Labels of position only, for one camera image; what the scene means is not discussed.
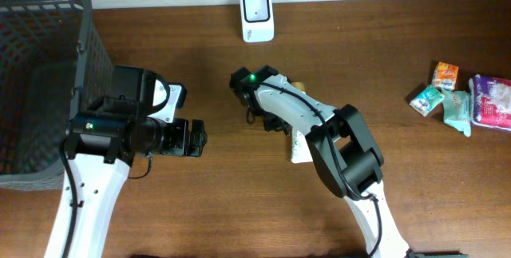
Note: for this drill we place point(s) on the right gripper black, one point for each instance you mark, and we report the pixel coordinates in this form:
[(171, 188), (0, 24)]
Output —
[(271, 122)]

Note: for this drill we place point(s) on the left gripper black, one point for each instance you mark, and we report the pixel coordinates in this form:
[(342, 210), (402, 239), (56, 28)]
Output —
[(178, 147)]

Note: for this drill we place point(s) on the white tube wooden cap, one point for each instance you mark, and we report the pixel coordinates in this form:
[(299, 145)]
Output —
[(300, 152)]

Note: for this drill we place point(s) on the teal tissue pack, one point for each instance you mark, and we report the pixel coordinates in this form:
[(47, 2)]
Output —
[(426, 101)]

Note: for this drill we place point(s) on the orange tissue pack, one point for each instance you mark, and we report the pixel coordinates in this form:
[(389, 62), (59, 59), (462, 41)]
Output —
[(445, 76)]

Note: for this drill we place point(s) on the teal snack pouch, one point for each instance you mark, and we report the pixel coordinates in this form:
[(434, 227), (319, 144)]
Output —
[(456, 111)]

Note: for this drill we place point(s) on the pink purple pad pack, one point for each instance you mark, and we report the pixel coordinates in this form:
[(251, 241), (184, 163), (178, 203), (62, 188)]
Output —
[(490, 102)]

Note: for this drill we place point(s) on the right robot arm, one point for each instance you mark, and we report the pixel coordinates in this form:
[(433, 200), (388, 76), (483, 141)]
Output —
[(346, 156)]

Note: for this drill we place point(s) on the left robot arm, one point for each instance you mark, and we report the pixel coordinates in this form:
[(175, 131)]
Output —
[(137, 116)]

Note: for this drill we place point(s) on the white barcode scanner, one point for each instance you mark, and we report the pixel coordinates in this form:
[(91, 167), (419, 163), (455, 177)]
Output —
[(257, 20)]

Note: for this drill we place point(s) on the grey plastic mesh basket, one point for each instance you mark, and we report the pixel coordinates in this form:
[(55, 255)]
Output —
[(53, 65)]

